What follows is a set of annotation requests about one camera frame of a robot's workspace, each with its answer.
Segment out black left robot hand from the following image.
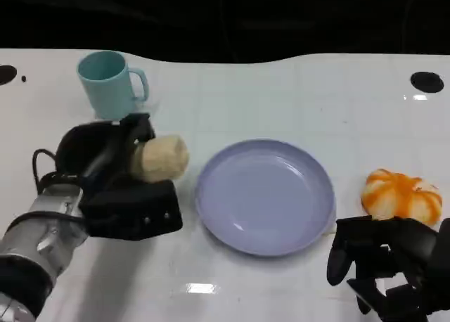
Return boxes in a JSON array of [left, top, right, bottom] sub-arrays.
[[56, 112, 158, 197]]

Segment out lilac plate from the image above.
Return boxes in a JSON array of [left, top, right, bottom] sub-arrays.
[[195, 139, 337, 258]]

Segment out pale green mug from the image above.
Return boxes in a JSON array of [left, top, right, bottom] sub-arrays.
[[77, 50, 150, 121]]

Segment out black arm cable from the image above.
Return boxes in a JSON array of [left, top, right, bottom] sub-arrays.
[[32, 148, 60, 191]]

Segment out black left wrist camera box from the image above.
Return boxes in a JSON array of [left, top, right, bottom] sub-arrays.
[[78, 179, 184, 243]]

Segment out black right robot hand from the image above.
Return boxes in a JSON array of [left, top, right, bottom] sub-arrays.
[[326, 215, 450, 322]]

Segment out orange and white bread roll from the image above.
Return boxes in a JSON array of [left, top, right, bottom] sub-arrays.
[[361, 167, 444, 226]]

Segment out black round table grommet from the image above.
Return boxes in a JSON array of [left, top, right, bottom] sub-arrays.
[[410, 70, 445, 93], [0, 65, 18, 86]]

